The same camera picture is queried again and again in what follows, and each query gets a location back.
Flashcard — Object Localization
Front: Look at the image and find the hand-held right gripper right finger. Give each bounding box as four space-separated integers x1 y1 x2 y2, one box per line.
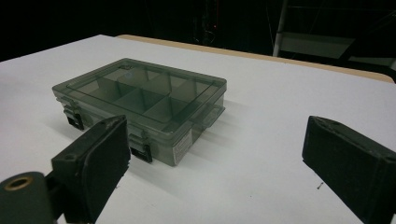
302 115 396 224

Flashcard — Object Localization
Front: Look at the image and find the grey transparent compartment box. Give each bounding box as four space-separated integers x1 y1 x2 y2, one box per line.
51 57 228 167

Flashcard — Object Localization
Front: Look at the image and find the white metal-legged desk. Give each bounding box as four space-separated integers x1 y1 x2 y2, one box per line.
272 0 396 68

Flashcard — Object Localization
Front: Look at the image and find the white table cover board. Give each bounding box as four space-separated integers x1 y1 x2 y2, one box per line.
0 34 396 224

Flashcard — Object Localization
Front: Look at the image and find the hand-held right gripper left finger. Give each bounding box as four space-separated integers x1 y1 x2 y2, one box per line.
46 115 132 224

